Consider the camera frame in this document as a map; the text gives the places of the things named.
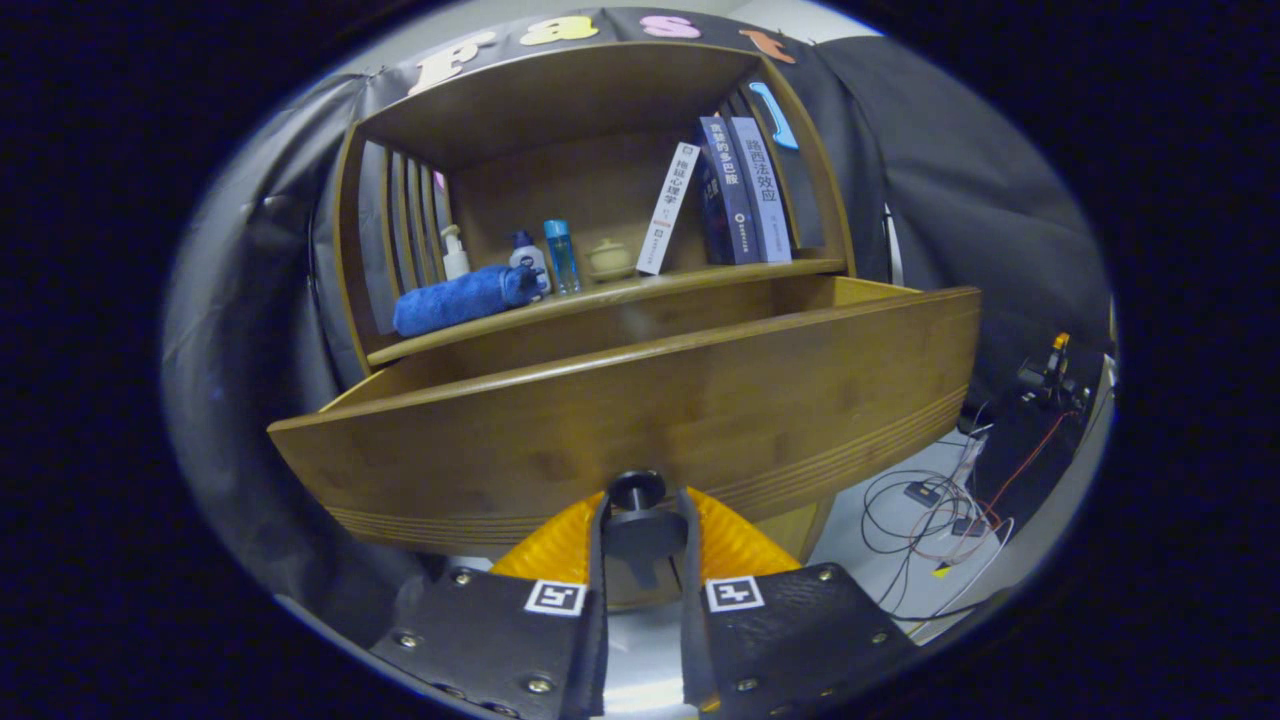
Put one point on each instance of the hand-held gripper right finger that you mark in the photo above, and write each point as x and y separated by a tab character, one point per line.
790	640

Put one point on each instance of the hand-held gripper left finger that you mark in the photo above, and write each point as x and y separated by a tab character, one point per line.
500	640

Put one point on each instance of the wooden drawer with black knob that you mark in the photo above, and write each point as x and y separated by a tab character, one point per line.
700	400

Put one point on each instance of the wooden countertop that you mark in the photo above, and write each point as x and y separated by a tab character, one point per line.
620	289

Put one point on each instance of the wooden cabinet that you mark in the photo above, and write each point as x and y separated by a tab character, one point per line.
560	110

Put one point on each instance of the blue rolled towel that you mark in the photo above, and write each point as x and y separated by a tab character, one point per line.
460	300

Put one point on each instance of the white pump bottle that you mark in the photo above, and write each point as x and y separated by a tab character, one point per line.
456	262

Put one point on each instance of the white bottle with blue cap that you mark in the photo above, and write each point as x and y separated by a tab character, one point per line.
527	258

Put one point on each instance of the clear blue bottle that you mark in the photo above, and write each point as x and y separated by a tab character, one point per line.
562	258

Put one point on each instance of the beige lidded teacup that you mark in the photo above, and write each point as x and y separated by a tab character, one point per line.
610	260

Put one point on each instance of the white book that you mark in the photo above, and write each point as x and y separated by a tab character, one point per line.
668	210

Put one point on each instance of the light purple book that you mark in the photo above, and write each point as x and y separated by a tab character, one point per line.
762	190

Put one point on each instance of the dark blue book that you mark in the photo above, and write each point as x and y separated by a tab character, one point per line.
730	190

